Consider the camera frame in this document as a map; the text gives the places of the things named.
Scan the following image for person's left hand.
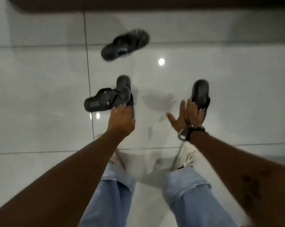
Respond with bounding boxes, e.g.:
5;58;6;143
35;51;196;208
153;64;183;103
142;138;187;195
107;104;136;138

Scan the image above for person's right hand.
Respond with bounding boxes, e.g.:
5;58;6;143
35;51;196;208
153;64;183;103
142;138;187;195
166;98;205;134

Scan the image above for person's left forearm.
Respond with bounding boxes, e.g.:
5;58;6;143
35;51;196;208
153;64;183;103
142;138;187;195
0;129;131;227

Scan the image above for person's right forearm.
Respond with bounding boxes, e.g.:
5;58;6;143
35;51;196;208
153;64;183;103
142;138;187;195
189;131;285;227

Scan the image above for black slide sandal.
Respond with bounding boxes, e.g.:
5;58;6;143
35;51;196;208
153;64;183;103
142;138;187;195
116;75;136;121
191;79;211;122

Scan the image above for black wristband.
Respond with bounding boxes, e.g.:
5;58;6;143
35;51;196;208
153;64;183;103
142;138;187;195
186;125;208;140

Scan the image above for white right shoe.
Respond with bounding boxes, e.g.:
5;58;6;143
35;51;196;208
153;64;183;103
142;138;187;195
173;141;198;171

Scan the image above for white shoe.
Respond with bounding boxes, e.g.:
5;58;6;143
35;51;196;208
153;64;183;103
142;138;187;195
108;149;127;173
173;141;198;171

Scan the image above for white left shoe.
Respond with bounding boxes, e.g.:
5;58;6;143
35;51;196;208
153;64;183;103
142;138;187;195
108;149;127;173

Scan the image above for light blue jeans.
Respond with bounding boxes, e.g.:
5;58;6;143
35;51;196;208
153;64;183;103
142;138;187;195
78;163;240;227

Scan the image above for dark wooden furniture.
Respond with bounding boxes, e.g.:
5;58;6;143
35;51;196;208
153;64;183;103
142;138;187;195
5;0;285;14

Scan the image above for silver bracelet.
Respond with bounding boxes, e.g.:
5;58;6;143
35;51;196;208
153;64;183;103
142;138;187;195
177;126;189;141

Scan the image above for black strapped sandal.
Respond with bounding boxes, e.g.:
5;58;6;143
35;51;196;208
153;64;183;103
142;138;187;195
101;29;150;62
84;87;132;113

